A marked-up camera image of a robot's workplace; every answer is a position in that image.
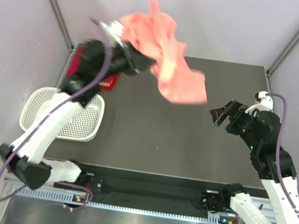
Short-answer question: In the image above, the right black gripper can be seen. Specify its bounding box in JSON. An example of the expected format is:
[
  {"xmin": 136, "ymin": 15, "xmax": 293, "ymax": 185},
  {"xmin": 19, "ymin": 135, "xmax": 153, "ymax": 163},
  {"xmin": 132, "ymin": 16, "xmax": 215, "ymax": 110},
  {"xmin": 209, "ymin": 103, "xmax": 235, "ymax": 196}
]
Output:
[{"xmin": 205, "ymin": 96, "xmax": 265, "ymax": 151}]

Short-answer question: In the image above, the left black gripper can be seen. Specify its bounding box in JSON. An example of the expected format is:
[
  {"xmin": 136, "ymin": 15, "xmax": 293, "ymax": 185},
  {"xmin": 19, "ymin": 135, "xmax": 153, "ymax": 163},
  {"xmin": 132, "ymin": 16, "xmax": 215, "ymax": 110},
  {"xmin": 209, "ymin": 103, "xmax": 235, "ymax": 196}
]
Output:
[{"xmin": 95, "ymin": 37, "xmax": 161, "ymax": 91}]

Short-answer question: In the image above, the salmon pink t-shirt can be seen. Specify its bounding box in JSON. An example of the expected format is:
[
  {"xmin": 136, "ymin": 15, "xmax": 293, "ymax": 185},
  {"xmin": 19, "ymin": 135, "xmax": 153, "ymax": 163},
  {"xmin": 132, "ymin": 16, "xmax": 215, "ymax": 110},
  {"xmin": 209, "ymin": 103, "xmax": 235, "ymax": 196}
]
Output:
[{"xmin": 120, "ymin": 0, "xmax": 208, "ymax": 105}]

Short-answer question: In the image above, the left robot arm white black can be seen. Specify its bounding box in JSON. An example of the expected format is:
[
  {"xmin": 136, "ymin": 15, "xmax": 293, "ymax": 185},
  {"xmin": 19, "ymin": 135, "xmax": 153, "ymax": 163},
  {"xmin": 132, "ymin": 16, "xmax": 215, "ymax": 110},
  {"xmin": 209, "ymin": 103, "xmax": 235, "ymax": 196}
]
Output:
[{"xmin": 0, "ymin": 40, "xmax": 156, "ymax": 190}]

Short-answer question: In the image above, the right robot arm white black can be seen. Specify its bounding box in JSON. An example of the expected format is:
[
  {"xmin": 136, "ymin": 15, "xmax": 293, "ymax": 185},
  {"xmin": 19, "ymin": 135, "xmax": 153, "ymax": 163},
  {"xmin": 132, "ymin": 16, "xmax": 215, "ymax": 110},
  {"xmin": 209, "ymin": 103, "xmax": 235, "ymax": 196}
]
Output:
[{"xmin": 210, "ymin": 100, "xmax": 299, "ymax": 224}]

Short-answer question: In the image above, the folded red t-shirt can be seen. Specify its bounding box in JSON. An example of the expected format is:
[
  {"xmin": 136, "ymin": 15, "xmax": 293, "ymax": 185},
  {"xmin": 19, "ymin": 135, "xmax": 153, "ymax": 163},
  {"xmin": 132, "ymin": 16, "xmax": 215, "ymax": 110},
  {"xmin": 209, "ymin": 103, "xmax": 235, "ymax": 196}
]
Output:
[{"xmin": 99, "ymin": 73, "xmax": 120, "ymax": 90}]

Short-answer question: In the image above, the folded magenta t-shirt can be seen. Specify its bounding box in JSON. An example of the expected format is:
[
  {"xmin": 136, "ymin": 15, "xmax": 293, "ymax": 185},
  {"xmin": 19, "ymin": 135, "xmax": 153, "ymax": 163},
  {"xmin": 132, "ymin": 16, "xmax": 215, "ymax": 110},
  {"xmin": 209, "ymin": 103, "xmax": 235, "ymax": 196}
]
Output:
[{"xmin": 66, "ymin": 47, "xmax": 84, "ymax": 77}]

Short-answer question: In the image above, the white perforated plastic basket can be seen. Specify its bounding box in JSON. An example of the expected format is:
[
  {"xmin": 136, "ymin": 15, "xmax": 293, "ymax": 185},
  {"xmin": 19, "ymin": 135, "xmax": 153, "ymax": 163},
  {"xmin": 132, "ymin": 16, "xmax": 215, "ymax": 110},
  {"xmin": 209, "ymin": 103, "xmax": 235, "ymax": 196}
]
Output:
[{"xmin": 19, "ymin": 87, "xmax": 105, "ymax": 142}]

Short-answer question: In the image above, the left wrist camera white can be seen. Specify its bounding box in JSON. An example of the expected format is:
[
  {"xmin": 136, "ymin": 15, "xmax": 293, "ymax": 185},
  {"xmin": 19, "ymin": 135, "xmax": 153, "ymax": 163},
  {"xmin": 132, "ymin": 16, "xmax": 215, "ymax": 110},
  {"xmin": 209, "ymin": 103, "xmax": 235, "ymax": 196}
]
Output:
[{"xmin": 99, "ymin": 20, "xmax": 125, "ymax": 48}]

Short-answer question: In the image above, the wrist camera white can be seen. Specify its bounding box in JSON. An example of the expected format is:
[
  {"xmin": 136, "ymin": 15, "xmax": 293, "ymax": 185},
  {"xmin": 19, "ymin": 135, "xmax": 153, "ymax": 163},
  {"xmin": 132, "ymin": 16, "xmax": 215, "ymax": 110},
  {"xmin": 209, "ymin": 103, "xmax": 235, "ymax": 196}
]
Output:
[
  {"xmin": 99, "ymin": 20, "xmax": 125, "ymax": 48},
  {"xmin": 245, "ymin": 91, "xmax": 273, "ymax": 114}
]

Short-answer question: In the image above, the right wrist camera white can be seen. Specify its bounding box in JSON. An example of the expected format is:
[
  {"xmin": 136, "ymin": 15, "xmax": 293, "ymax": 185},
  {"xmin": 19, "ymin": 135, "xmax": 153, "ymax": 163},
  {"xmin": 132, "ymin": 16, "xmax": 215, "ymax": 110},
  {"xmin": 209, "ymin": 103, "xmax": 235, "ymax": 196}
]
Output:
[{"xmin": 245, "ymin": 91, "xmax": 273, "ymax": 114}]

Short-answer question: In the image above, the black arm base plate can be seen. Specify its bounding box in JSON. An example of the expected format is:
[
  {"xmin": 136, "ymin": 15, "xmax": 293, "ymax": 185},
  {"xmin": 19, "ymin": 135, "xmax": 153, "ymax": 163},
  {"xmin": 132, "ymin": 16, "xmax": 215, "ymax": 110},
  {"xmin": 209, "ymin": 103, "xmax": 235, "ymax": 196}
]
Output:
[{"xmin": 53, "ymin": 160, "xmax": 254, "ymax": 218}]

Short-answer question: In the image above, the left aluminium frame post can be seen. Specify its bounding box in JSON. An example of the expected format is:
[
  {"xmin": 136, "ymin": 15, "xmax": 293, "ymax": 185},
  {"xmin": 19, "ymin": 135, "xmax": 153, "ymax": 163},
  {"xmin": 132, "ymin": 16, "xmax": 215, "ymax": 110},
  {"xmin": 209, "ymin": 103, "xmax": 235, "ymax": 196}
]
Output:
[{"xmin": 48, "ymin": 0, "xmax": 74, "ymax": 51}]

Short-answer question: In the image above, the grey slotted cable duct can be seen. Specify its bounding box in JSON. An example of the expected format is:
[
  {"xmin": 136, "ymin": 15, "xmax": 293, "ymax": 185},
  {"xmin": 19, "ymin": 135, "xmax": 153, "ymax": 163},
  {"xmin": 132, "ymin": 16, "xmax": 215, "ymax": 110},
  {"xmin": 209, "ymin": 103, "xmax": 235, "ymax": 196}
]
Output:
[{"xmin": 16, "ymin": 187, "xmax": 236, "ymax": 224}]

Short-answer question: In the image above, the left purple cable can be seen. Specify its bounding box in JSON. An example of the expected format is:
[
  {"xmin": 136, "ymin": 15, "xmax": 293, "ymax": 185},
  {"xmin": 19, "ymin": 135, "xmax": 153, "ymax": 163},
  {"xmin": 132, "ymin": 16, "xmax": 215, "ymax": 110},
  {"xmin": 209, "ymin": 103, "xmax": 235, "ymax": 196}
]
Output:
[{"xmin": 0, "ymin": 7, "xmax": 119, "ymax": 216}]

